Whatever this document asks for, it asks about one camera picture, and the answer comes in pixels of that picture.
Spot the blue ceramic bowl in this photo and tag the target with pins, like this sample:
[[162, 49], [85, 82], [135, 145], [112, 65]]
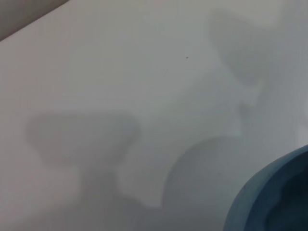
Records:
[[255, 199]]

